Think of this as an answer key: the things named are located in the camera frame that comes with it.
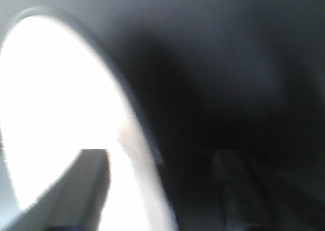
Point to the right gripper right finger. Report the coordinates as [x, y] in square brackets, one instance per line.
[245, 207]

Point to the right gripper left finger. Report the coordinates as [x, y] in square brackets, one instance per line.
[74, 202]

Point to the beige round plate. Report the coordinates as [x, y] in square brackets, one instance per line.
[60, 94]

